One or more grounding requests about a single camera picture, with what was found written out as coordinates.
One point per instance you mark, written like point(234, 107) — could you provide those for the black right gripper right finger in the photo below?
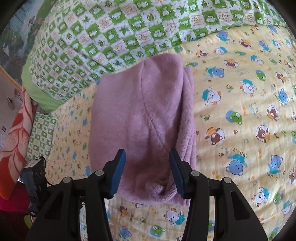
point(234, 217)

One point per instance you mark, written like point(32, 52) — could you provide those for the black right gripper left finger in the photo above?
point(62, 221)

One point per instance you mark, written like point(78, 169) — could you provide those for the purple knitted sweater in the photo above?
point(147, 110)

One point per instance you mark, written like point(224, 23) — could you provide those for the red floral blanket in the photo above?
point(15, 147)

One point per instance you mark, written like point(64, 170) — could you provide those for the green checkered pillow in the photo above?
point(40, 140)

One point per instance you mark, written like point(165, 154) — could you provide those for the yellow bear print bedsheet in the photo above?
point(244, 108)

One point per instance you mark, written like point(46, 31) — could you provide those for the green white patterned quilt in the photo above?
point(76, 42)

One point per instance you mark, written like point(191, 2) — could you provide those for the landscape wall picture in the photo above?
point(19, 35)

